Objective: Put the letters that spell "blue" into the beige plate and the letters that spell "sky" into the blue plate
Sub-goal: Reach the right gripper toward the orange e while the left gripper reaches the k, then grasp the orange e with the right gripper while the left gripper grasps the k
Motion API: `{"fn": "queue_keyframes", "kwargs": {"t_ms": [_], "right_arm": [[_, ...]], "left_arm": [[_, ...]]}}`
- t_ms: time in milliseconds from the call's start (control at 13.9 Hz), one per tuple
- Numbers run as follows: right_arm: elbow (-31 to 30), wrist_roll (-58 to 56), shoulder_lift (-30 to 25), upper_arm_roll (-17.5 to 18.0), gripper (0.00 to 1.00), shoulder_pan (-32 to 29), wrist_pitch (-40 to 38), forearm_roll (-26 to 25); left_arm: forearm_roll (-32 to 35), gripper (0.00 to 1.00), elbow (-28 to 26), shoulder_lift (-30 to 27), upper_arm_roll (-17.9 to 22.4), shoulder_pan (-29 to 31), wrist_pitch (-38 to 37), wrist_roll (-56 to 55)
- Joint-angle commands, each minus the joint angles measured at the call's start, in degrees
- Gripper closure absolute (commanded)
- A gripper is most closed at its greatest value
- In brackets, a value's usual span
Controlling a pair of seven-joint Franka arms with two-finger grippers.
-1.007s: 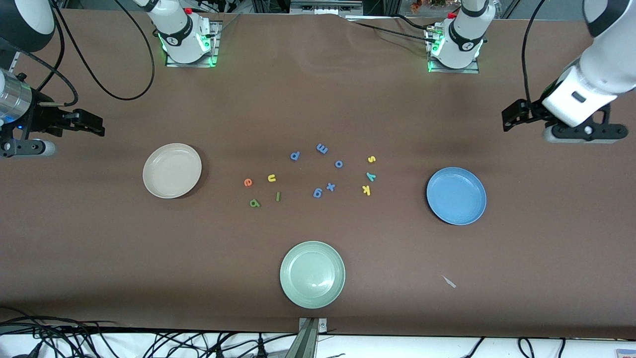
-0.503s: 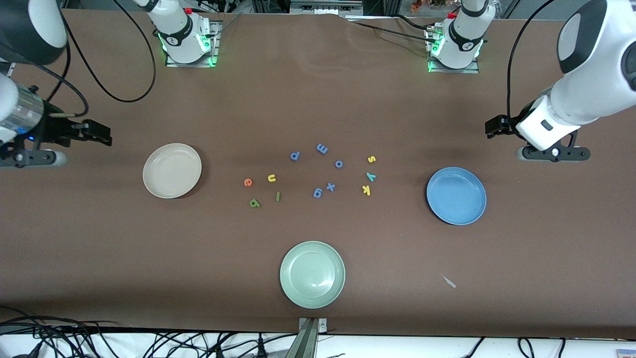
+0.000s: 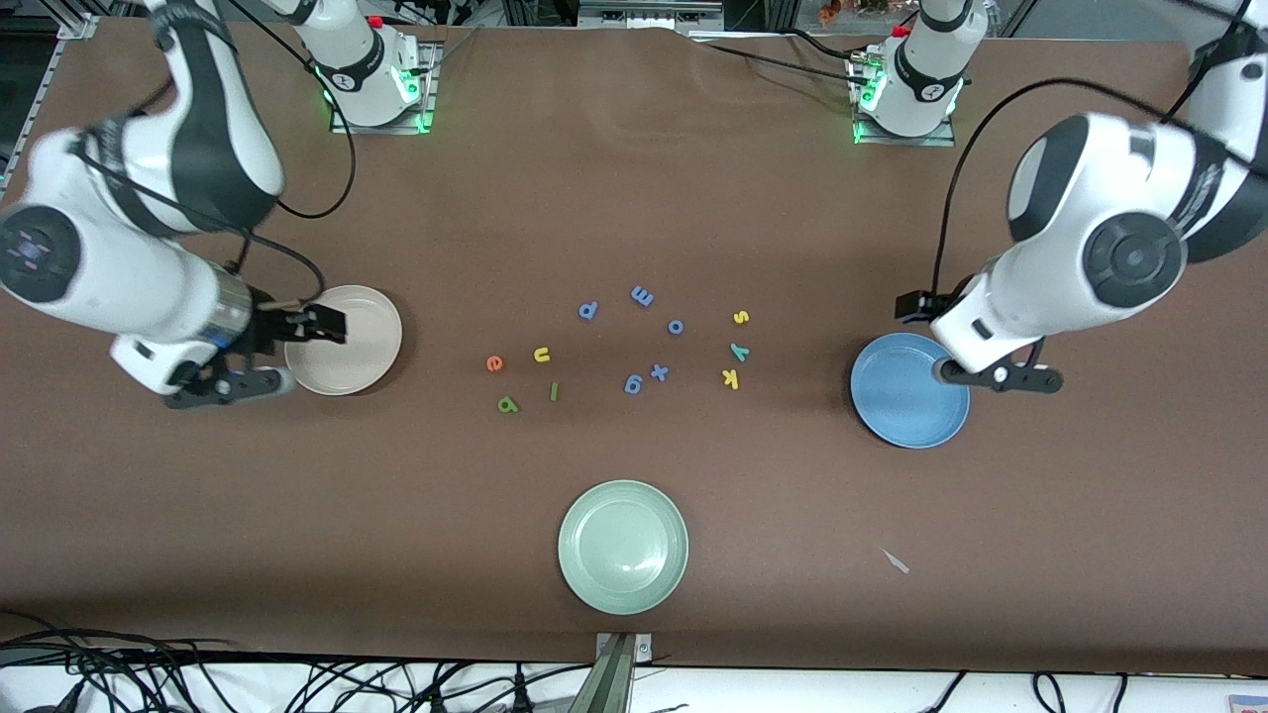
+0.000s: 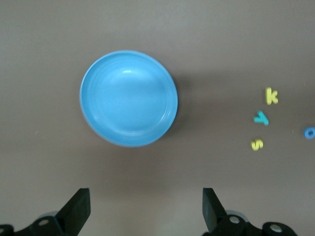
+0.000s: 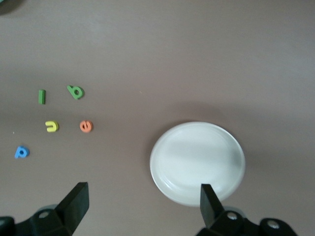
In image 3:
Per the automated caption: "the beige plate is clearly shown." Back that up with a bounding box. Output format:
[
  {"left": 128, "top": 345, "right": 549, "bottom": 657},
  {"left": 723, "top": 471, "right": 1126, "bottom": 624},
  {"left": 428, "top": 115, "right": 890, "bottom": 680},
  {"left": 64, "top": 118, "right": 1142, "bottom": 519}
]
[{"left": 283, "top": 285, "right": 404, "bottom": 397}]

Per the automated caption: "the blue plate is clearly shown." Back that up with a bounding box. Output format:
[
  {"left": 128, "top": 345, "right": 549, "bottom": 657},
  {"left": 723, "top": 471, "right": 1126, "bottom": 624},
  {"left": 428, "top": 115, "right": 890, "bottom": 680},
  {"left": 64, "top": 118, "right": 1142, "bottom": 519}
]
[{"left": 850, "top": 332, "right": 972, "bottom": 450}]

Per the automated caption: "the brown table cover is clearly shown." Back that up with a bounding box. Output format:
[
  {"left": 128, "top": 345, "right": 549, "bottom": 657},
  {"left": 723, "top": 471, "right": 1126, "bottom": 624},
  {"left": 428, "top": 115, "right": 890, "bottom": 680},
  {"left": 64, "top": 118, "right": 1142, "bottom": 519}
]
[{"left": 0, "top": 18, "right": 1268, "bottom": 679}]

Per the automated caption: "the pale green plate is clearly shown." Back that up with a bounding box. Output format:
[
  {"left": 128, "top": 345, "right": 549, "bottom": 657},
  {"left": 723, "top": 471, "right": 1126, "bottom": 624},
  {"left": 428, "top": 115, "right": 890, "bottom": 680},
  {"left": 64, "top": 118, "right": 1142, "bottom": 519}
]
[{"left": 557, "top": 479, "right": 690, "bottom": 616}]

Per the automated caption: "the grey metal box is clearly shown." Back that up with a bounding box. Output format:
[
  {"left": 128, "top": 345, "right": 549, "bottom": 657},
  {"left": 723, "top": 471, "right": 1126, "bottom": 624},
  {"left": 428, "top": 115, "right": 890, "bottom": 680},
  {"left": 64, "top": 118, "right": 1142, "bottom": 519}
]
[{"left": 578, "top": 0, "right": 726, "bottom": 29}]

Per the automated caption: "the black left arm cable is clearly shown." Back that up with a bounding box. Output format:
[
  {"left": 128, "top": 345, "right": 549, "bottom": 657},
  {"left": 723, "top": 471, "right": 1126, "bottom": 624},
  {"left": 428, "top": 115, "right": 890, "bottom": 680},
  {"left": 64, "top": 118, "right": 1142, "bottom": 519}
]
[{"left": 931, "top": 0, "right": 1268, "bottom": 298}]

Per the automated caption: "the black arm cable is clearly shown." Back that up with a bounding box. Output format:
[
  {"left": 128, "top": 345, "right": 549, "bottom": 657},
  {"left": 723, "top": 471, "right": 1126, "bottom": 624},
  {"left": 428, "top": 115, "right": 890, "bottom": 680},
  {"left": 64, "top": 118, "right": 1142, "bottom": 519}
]
[
  {"left": 223, "top": 0, "right": 358, "bottom": 310},
  {"left": 931, "top": 0, "right": 1268, "bottom": 298}
]

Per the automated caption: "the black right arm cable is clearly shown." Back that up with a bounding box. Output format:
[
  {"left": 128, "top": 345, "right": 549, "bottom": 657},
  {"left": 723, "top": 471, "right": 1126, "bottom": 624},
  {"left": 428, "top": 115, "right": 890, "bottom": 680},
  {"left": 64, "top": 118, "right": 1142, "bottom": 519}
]
[{"left": 223, "top": 0, "right": 358, "bottom": 310}]

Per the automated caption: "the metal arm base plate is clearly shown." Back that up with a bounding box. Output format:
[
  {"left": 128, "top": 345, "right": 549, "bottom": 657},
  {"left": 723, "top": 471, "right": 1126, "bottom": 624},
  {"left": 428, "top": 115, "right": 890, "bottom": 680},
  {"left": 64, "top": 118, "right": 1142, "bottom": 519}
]
[
  {"left": 850, "top": 50, "right": 958, "bottom": 148},
  {"left": 330, "top": 40, "right": 439, "bottom": 136}
]

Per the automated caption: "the black table cable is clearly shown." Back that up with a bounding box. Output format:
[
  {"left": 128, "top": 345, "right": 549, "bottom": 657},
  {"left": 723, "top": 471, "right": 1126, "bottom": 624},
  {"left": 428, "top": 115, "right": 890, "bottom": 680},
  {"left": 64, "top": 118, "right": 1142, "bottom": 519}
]
[{"left": 684, "top": 33, "right": 873, "bottom": 85}]

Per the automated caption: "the aluminium frame rail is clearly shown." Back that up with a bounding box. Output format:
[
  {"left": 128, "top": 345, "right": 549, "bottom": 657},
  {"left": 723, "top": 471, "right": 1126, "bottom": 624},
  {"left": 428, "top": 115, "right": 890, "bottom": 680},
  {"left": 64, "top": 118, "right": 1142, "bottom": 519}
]
[{"left": 0, "top": 0, "right": 100, "bottom": 189}]

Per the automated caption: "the black floor cable bundle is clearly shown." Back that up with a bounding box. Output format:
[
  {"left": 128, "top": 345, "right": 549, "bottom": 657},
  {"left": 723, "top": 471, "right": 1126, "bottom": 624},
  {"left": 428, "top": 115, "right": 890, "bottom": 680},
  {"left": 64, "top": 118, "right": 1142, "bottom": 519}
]
[{"left": 0, "top": 609, "right": 244, "bottom": 713}]

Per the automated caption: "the grey metal post bracket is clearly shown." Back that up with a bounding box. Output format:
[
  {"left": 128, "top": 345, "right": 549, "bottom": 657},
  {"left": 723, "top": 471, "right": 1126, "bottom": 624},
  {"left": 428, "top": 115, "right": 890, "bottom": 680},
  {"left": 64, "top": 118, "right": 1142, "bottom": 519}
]
[{"left": 592, "top": 632, "right": 655, "bottom": 713}]

